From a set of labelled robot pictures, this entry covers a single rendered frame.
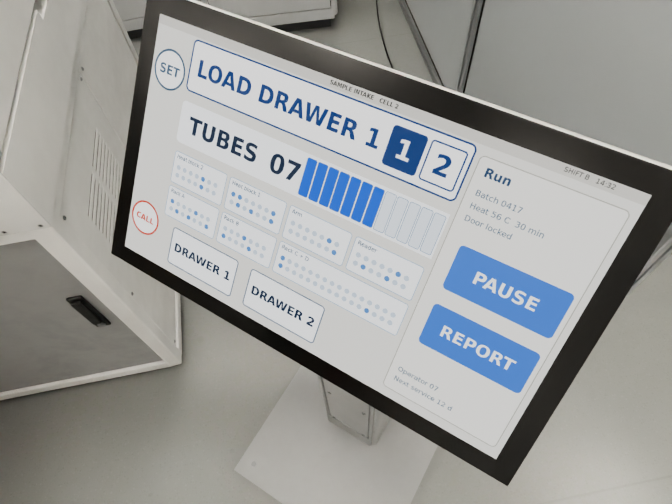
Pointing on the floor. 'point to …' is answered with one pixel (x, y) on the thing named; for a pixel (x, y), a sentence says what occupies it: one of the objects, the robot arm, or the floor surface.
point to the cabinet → (85, 244)
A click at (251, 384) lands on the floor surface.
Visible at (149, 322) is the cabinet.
